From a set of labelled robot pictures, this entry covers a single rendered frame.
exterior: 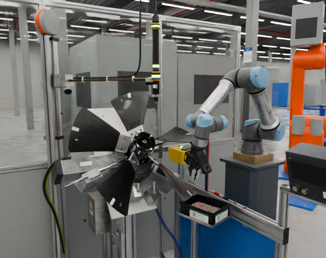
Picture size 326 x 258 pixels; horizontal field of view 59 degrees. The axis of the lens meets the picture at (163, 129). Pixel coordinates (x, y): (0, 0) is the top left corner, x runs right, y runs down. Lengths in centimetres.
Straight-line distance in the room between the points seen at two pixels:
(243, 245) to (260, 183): 44
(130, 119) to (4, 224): 111
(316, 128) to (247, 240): 362
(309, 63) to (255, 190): 361
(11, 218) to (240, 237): 144
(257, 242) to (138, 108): 93
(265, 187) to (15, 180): 162
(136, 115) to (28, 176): 89
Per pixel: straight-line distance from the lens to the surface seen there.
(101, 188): 128
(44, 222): 223
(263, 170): 195
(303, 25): 526
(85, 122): 144
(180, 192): 141
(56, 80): 186
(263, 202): 203
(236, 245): 176
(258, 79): 164
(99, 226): 184
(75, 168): 147
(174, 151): 197
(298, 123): 508
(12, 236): 224
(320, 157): 122
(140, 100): 162
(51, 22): 194
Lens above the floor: 149
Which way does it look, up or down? 8 degrees down
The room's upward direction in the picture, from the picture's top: straight up
